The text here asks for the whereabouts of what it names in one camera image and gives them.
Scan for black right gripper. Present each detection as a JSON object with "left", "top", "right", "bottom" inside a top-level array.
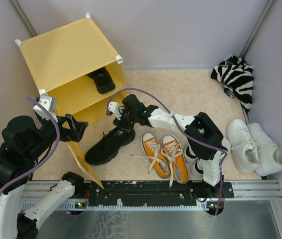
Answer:
[{"left": 114, "top": 108, "right": 138, "bottom": 132}]

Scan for yellow cabinet door panel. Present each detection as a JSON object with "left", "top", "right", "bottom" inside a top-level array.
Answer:
[{"left": 67, "top": 141, "right": 104, "bottom": 189}]

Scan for black shoe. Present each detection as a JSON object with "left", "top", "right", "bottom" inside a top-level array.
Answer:
[
  {"left": 85, "top": 127, "right": 136, "bottom": 165},
  {"left": 86, "top": 67, "right": 116, "bottom": 94}
]

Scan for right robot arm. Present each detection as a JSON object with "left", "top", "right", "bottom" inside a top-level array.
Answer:
[{"left": 106, "top": 94, "right": 230, "bottom": 197}]

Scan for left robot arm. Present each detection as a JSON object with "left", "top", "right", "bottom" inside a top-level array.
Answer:
[{"left": 0, "top": 114, "right": 88, "bottom": 239}]

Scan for yellow shoe cabinet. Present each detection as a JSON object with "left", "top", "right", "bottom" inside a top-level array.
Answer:
[{"left": 14, "top": 12, "right": 129, "bottom": 124}]

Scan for orange sneaker left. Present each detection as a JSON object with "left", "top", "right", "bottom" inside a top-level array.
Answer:
[{"left": 131, "top": 132, "right": 171, "bottom": 179}]

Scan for orange sneaker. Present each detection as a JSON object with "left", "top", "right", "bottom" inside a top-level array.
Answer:
[
  {"left": 131, "top": 132, "right": 171, "bottom": 179},
  {"left": 161, "top": 134, "right": 189, "bottom": 187}
]

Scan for orange sneaker right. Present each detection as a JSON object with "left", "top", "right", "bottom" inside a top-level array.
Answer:
[{"left": 161, "top": 134, "right": 189, "bottom": 187}]

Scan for black white sneaker left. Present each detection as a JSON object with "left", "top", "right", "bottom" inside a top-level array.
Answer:
[{"left": 184, "top": 144, "right": 199, "bottom": 164}]

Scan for black white sneaker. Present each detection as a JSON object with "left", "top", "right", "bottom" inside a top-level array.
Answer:
[
  {"left": 184, "top": 144, "right": 199, "bottom": 164},
  {"left": 191, "top": 158, "right": 204, "bottom": 179}
]

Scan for black white sneaker right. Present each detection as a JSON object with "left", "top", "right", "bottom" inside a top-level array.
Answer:
[{"left": 191, "top": 158, "right": 204, "bottom": 179}]

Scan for zebra striped cloth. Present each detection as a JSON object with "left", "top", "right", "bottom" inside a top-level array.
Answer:
[{"left": 210, "top": 55, "right": 254, "bottom": 112}]

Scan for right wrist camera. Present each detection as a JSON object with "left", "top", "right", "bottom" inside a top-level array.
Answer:
[{"left": 106, "top": 102, "right": 122, "bottom": 120}]

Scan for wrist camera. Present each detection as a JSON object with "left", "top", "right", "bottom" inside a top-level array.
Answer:
[
  {"left": 106, "top": 102, "right": 122, "bottom": 120},
  {"left": 33, "top": 95, "right": 58, "bottom": 122}
]

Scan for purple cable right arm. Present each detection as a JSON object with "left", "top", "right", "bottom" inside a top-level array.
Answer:
[{"left": 105, "top": 87, "right": 229, "bottom": 215}]

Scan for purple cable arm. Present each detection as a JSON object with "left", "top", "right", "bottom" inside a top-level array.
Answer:
[
  {"left": 0, "top": 96, "right": 61, "bottom": 237},
  {"left": 105, "top": 87, "right": 229, "bottom": 215}
]

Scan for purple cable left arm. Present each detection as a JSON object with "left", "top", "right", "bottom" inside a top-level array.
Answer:
[{"left": 0, "top": 96, "right": 61, "bottom": 237}]

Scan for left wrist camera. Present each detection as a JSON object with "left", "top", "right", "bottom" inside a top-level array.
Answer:
[{"left": 33, "top": 95, "right": 58, "bottom": 122}]

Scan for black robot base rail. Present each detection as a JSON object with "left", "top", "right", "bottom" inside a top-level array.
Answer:
[{"left": 43, "top": 179, "right": 234, "bottom": 215}]

